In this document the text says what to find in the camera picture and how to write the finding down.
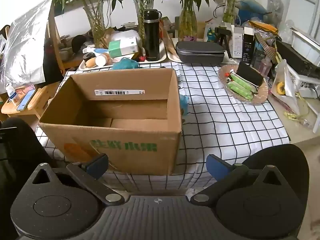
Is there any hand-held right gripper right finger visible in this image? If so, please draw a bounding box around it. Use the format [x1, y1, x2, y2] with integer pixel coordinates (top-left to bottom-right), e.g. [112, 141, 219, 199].
[190, 154, 285, 204]

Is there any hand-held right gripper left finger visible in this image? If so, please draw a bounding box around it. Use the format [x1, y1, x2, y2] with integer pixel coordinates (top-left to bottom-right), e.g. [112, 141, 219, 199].
[31, 153, 125, 204]

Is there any brown cardboard box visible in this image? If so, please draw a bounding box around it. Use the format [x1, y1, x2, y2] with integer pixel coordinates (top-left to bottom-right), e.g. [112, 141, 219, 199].
[38, 67, 183, 176]

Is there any blue plastic packet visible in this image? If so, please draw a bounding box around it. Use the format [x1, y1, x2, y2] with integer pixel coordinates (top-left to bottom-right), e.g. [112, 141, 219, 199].
[179, 94, 188, 117]

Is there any blue smartphone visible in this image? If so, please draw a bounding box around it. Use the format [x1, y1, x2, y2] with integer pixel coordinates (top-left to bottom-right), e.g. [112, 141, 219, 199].
[16, 89, 37, 111]

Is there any black white checkered tablecloth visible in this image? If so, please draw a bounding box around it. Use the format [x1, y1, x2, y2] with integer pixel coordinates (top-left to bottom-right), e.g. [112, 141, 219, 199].
[35, 61, 290, 198]

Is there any small white dropper bottle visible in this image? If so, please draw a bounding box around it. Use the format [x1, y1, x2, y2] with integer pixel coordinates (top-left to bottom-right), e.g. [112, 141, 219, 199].
[6, 84, 18, 103]

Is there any wooden chair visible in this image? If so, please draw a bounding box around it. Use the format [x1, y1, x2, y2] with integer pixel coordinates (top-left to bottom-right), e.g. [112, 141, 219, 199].
[1, 0, 83, 120]

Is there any green wrapped packet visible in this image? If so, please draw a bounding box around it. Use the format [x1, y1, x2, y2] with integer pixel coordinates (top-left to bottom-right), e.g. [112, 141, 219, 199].
[226, 71, 258, 99]

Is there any glass plate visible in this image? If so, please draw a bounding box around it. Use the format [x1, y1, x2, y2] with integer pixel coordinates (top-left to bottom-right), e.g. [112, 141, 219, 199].
[218, 64, 269, 105]

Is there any black pouch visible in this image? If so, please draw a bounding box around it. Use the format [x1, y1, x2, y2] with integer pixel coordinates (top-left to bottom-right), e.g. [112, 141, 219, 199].
[236, 61, 266, 87]

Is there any silver foil bag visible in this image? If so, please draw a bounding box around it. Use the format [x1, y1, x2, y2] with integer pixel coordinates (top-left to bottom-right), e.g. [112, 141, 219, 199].
[0, 0, 54, 88]

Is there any teal mesh bath sponge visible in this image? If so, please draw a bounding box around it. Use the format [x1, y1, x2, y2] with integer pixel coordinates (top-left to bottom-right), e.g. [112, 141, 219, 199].
[112, 57, 140, 70]

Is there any white capped bottle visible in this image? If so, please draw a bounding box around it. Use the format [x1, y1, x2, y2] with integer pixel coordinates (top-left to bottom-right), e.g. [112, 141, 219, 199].
[95, 52, 112, 67]

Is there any clear plastic bag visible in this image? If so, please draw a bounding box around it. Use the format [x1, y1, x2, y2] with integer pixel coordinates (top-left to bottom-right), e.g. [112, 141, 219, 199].
[271, 59, 300, 115]

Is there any pink bottle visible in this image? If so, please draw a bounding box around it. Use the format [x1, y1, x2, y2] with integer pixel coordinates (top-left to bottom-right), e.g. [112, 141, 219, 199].
[257, 56, 273, 78]

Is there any blue white tube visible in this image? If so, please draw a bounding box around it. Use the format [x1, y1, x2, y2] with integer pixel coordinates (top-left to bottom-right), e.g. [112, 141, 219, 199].
[82, 46, 109, 55]

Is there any black round object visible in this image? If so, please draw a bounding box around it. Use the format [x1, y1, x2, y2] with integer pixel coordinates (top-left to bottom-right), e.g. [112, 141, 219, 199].
[72, 35, 87, 53]

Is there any grey zip case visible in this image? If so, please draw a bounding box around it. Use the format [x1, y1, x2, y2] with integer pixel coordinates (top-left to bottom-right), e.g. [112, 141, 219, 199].
[176, 41, 226, 63]

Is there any green white tissue box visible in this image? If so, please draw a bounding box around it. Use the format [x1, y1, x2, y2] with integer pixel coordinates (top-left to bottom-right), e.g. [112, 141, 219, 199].
[108, 36, 139, 58]

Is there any black carton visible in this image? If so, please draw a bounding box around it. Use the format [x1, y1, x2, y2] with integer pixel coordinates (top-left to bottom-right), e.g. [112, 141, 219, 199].
[242, 27, 255, 62]

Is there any white carton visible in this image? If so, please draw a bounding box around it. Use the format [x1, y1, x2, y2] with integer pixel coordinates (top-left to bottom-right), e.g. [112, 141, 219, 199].
[231, 26, 244, 58]

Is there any crumpled brown paper bag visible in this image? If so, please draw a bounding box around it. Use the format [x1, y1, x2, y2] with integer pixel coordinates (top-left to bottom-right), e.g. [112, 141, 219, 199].
[101, 27, 120, 49]

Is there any black rectangular box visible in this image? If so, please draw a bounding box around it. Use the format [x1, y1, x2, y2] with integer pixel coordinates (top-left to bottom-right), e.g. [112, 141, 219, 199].
[275, 40, 320, 77]

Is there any small black tripod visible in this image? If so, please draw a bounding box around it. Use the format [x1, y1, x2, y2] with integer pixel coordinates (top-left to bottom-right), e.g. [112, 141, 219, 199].
[215, 27, 232, 58]

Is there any teal patterned bag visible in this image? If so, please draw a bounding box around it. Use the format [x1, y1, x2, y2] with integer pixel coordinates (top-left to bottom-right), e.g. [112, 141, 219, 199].
[204, 22, 218, 42]

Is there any white plastic bag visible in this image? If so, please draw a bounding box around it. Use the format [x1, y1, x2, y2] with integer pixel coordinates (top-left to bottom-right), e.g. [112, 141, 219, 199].
[110, 29, 139, 43]

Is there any tall brown paper bag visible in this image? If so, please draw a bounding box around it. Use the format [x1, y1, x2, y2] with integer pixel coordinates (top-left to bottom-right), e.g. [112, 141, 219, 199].
[161, 24, 175, 55]

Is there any black thermos bottle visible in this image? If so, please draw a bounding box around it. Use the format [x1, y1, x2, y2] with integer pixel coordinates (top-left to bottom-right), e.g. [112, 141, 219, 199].
[143, 9, 162, 61]

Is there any cut glass vase with bamboo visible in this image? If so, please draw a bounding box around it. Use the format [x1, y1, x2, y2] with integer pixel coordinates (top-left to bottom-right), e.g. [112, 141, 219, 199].
[54, 0, 125, 49]
[125, 0, 175, 48]

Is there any yellow orange cloth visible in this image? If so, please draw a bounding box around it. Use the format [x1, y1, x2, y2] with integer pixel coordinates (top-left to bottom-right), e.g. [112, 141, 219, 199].
[249, 20, 279, 35]

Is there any smooth glass vase with bamboo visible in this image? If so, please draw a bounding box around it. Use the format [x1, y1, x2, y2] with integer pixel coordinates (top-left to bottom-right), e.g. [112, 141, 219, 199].
[162, 0, 225, 42]

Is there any white bowl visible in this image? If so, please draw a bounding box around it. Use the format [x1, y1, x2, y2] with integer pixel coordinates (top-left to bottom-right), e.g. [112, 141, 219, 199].
[291, 27, 320, 67]

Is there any small glass vase with bamboo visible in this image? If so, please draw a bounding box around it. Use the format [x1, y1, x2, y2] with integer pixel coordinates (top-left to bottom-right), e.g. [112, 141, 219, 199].
[215, 0, 258, 25]

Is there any blue plush toy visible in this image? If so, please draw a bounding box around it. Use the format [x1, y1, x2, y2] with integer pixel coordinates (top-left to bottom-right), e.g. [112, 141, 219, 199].
[236, 0, 272, 27]

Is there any clear plastic bottle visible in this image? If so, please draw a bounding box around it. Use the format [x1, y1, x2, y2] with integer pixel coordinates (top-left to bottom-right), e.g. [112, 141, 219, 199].
[267, 0, 283, 15]

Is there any yellow green cord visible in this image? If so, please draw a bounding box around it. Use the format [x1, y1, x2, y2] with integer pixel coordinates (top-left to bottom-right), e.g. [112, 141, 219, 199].
[284, 90, 315, 128]

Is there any striped ribbon strap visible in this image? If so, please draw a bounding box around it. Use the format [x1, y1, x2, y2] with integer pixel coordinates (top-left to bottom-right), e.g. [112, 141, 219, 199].
[254, 30, 282, 63]

